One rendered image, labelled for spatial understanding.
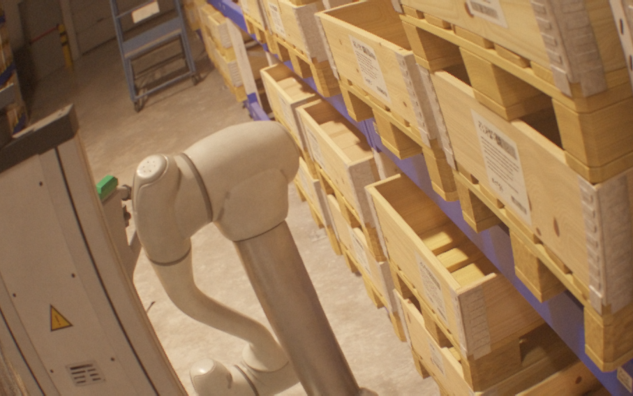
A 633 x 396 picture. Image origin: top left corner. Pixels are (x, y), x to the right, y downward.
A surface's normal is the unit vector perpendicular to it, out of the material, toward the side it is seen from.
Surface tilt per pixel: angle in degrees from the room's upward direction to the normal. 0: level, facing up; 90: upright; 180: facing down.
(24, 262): 90
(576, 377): 90
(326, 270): 0
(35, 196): 90
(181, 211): 105
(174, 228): 110
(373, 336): 0
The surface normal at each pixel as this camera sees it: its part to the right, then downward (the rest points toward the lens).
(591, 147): -0.49, 0.46
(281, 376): 0.57, 0.39
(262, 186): 0.52, 0.11
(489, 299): 0.24, 0.31
